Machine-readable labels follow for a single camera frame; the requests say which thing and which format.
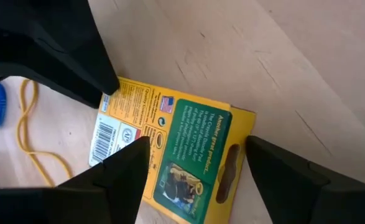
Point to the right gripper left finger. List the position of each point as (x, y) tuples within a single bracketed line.
[(107, 193)]

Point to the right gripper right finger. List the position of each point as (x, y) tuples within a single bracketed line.
[(294, 193)]

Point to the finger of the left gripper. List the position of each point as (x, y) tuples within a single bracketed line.
[(76, 34), (39, 68)]

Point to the Crayola crayon box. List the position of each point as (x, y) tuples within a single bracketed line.
[(185, 133)]

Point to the large yellow rubber band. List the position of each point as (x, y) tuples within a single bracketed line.
[(20, 133)]

